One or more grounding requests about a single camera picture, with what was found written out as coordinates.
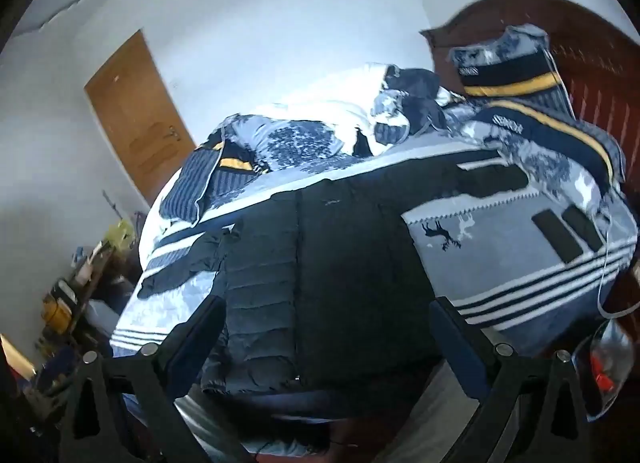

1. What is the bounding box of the clear plastic bag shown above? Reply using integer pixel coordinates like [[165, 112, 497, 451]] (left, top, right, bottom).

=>
[[571, 317, 637, 421]]

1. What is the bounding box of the cluttered side table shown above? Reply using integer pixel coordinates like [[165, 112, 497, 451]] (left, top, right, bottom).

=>
[[27, 190, 147, 396]]

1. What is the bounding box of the blue pillow with yellow stripe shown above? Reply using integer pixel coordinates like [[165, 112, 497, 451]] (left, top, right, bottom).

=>
[[449, 25, 576, 104], [462, 99, 627, 224]]

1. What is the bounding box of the blue tree-print pillow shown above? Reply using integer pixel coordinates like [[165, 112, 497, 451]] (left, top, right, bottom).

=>
[[200, 62, 468, 174]]

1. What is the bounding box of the dark wooden headboard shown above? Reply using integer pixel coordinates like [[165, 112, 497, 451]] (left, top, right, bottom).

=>
[[419, 0, 640, 184]]

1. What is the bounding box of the yellow green plastic bag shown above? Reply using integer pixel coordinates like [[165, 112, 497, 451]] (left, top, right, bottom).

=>
[[106, 220, 135, 255]]

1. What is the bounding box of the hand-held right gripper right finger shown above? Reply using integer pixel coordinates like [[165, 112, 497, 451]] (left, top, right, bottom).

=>
[[429, 295, 608, 463]]

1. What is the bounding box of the striped blue pillow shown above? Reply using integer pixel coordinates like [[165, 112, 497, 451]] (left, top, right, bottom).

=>
[[160, 140, 273, 222]]

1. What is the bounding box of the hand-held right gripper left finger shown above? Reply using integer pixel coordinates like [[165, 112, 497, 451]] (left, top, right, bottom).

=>
[[57, 295, 262, 463]]

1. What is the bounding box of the black puffer jacket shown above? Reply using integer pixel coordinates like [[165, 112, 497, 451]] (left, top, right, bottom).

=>
[[137, 173, 452, 416]]

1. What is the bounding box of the blue striped bed duvet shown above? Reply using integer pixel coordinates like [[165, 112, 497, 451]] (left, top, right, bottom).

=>
[[110, 135, 640, 361]]

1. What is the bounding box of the white cable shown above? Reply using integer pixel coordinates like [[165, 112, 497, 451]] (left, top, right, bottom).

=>
[[541, 35, 632, 320]]

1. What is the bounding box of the brown wooden door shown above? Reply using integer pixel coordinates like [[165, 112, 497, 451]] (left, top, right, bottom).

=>
[[84, 30, 197, 207]]

